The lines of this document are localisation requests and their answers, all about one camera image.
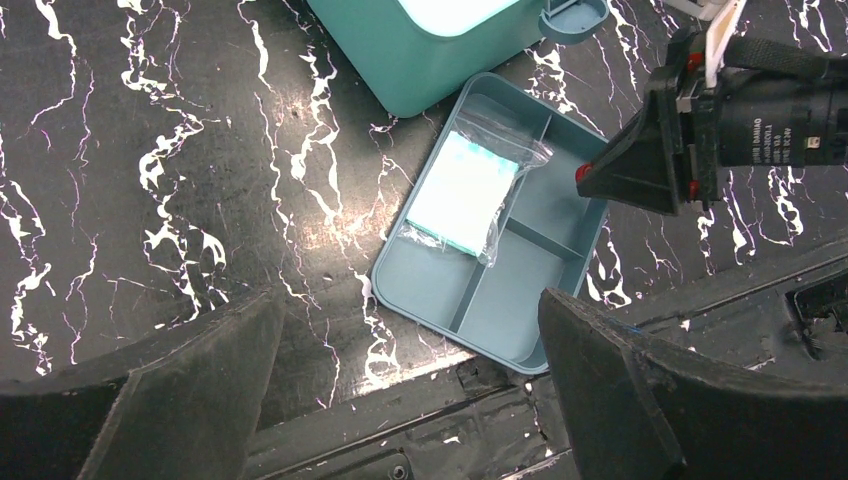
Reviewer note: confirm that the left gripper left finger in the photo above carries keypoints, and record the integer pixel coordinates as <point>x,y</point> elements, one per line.
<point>181,404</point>

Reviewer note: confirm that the dark teal tray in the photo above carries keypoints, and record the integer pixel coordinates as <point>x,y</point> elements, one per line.
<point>548,233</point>

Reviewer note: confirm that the green medicine box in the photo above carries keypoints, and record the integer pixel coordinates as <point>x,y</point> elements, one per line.
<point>412,54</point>

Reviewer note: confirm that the green bandage packet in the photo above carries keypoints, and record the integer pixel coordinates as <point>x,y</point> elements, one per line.
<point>459,201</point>

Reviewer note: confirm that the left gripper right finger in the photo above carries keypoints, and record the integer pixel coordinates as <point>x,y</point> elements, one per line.
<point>636,406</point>

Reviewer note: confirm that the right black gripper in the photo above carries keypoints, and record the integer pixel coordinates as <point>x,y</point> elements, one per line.
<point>667,154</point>

